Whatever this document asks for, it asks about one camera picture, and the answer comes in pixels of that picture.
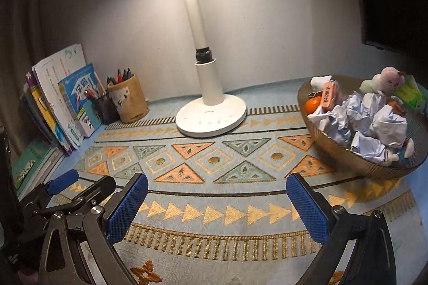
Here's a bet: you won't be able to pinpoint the small orange carton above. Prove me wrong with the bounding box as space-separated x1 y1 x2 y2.
319 80 339 111

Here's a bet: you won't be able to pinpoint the green tissue pack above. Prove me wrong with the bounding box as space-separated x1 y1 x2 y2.
395 76 427 116

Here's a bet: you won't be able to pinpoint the patterned woven mat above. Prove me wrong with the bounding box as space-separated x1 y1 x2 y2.
43 78 428 285

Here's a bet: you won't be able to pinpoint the woven brown basket bowl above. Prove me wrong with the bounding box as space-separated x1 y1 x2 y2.
297 75 428 180

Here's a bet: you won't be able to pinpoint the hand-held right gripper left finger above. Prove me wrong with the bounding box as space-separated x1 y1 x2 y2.
38 172 150 285

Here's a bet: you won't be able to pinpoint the paper balls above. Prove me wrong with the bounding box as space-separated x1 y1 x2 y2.
308 76 409 162

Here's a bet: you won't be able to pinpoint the three-ball dango plush toy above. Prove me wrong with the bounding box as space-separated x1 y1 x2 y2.
360 66 408 96

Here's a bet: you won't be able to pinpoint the bunch of pens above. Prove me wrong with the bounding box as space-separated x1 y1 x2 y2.
106 69 135 85

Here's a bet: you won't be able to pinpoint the black mesh pen holder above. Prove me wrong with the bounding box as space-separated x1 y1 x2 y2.
92 93 120 125

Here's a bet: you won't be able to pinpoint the row of upright books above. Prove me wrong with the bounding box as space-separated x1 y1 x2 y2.
20 43 105 156

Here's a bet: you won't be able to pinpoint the white desk lamp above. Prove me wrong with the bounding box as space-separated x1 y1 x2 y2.
130 0 248 138

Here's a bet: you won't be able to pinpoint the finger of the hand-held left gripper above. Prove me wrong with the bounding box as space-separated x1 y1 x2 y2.
33 176 117 217
21 169 80 209

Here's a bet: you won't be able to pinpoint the bamboo pen holder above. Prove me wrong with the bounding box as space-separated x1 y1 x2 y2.
107 74 150 124

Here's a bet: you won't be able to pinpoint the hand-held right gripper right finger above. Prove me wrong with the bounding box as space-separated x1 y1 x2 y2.
285 172 397 285

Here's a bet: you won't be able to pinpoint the orange fruit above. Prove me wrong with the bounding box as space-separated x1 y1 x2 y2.
305 97 322 114

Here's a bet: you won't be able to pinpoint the bunch of pencils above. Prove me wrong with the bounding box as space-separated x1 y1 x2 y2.
83 86 108 100

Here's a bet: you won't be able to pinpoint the pile of flat books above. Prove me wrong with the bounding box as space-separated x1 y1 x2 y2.
11 137 66 199

